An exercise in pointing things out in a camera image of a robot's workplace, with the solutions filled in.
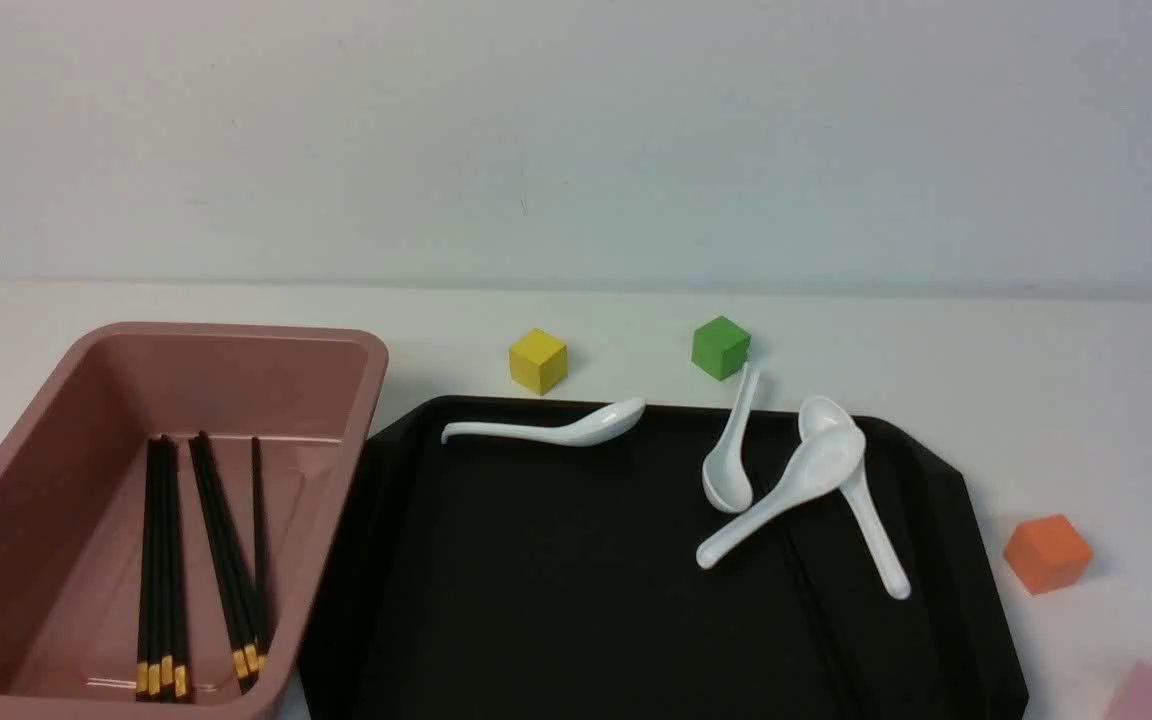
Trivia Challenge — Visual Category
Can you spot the white ceramic spoon top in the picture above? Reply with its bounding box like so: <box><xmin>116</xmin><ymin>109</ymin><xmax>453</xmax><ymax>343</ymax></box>
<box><xmin>695</xmin><ymin>425</ymin><xmax>867</xmax><ymax>569</ymax></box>

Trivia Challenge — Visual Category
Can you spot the white ceramic spoon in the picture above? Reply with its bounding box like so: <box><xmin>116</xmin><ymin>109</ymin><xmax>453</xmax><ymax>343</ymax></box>
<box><xmin>702</xmin><ymin>363</ymin><xmax>761</xmax><ymax>514</ymax></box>
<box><xmin>695</xmin><ymin>425</ymin><xmax>867</xmax><ymax>569</ymax></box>
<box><xmin>440</xmin><ymin>397</ymin><xmax>646</xmax><ymax>447</ymax></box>

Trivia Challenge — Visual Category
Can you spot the yellow cube block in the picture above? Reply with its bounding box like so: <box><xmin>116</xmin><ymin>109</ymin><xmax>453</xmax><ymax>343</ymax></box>
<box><xmin>509</xmin><ymin>328</ymin><xmax>568</xmax><ymax>396</ymax></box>

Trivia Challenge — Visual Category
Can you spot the white ceramic spoon left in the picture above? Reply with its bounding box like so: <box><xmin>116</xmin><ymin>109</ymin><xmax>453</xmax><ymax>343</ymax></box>
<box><xmin>440</xmin><ymin>397</ymin><xmax>646</xmax><ymax>447</ymax></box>

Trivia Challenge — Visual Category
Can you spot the green cube block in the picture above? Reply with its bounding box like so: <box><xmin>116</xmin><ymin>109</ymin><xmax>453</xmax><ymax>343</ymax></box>
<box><xmin>691</xmin><ymin>314</ymin><xmax>753</xmax><ymax>381</ymax></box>

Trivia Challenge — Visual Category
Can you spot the white ceramic spoon upright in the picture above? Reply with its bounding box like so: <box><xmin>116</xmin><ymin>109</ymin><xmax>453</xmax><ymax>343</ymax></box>
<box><xmin>702</xmin><ymin>363</ymin><xmax>761</xmax><ymax>514</ymax></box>

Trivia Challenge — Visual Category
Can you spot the black plastic tray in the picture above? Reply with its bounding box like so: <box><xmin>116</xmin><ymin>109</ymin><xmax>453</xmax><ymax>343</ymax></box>
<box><xmin>300</xmin><ymin>396</ymin><xmax>1029</xmax><ymax>719</ymax></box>

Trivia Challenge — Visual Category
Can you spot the white ceramic spoon under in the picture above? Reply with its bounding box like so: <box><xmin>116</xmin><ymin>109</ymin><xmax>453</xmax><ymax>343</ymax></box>
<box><xmin>797</xmin><ymin>395</ymin><xmax>914</xmax><ymax>600</ymax></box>

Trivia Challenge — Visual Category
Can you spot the black chopstick gold band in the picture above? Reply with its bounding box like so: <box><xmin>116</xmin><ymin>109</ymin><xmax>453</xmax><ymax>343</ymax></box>
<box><xmin>188</xmin><ymin>437</ymin><xmax>253</xmax><ymax>694</ymax></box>
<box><xmin>250</xmin><ymin>437</ymin><xmax>270</xmax><ymax>673</ymax></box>
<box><xmin>161</xmin><ymin>435</ymin><xmax>194</xmax><ymax>705</ymax></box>
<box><xmin>136</xmin><ymin>439</ymin><xmax>159</xmax><ymax>702</ymax></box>
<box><xmin>147</xmin><ymin>438</ymin><xmax>175</xmax><ymax>703</ymax></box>
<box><xmin>196</xmin><ymin>432</ymin><xmax>262</xmax><ymax>691</ymax></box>

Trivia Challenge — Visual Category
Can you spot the orange cube block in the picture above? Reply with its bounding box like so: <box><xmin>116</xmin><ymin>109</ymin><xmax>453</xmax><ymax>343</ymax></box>
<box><xmin>1005</xmin><ymin>514</ymin><xmax>1094</xmax><ymax>594</ymax></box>

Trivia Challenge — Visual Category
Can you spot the pink plastic bin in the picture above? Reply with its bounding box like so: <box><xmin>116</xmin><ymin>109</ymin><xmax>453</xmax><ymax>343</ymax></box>
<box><xmin>0</xmin><ymin>323</ymin><xmax>389</xmax><ymax>719</ymax></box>

